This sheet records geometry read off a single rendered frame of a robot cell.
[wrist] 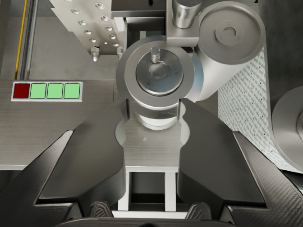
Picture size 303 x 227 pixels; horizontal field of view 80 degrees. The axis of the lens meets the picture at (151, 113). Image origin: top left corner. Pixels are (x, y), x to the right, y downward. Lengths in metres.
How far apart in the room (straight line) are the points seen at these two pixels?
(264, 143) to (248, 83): 0.12
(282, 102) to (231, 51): 0.12
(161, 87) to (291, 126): 0.22
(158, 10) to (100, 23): 0.28
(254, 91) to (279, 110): 0.06
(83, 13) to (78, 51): 1.62
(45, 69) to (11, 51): 0.45
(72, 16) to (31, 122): 0.38
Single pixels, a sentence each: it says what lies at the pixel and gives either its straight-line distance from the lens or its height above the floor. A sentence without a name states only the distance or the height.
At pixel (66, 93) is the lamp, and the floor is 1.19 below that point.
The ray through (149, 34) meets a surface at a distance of 0.74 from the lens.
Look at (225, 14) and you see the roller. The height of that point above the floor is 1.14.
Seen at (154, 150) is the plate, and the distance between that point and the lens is 0.62.
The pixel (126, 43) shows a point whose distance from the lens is 0.35.
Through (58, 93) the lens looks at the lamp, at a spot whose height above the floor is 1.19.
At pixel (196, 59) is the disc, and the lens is 0.33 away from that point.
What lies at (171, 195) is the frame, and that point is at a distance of 0.65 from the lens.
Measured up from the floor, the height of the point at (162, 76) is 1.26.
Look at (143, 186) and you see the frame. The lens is 0.71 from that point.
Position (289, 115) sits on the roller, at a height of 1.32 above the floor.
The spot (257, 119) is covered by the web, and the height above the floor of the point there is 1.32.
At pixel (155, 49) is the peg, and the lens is 0.28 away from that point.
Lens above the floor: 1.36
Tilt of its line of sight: 9 degrees down
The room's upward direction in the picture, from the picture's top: 179 degrees counter-clockwise
